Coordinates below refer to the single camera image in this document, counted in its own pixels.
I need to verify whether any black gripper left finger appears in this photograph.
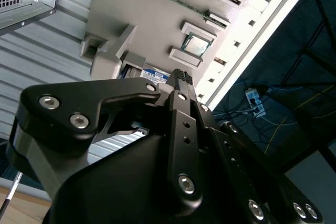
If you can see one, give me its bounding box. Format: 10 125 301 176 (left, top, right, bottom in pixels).
6 68 205 207

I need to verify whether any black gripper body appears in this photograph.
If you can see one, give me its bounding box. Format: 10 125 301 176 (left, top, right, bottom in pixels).
43 134 253 224

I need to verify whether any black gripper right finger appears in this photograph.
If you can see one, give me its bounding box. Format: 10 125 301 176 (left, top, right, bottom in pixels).
185 72 327 224

